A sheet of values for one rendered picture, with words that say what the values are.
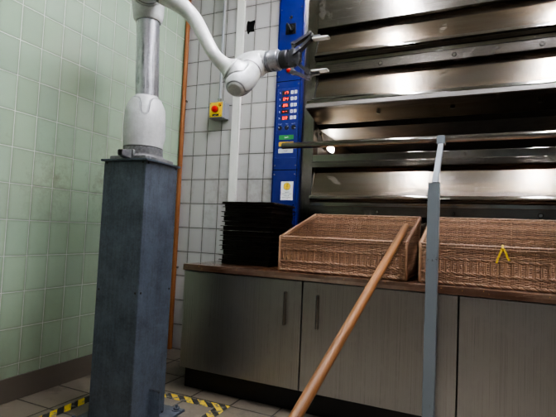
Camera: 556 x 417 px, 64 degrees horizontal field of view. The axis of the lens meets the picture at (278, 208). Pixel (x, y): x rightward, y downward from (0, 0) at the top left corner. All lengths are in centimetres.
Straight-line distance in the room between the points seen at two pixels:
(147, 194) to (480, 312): 127
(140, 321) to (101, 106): 118
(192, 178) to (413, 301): 162
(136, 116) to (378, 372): 135
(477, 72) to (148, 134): 156
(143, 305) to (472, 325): 119
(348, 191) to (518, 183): 79
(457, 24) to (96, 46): 179
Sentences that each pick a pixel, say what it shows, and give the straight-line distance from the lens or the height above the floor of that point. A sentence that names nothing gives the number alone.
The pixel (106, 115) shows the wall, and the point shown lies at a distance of 250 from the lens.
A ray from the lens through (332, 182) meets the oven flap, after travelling 243.
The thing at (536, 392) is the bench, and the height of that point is 25.
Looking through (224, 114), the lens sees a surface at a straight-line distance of 274.
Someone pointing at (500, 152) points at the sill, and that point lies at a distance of 232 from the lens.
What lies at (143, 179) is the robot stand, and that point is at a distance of 173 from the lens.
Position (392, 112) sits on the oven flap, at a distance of 237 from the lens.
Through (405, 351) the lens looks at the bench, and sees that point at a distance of 181.
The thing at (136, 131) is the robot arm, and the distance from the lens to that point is 182.
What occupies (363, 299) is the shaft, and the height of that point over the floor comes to 55.
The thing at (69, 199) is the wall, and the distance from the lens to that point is 231.
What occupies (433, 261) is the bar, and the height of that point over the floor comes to 67.
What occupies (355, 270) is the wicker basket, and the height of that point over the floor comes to 61.
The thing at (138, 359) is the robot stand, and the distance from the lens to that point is 181.
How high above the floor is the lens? 75
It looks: 3 degrees up
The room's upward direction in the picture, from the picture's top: 3 degrees clockwise
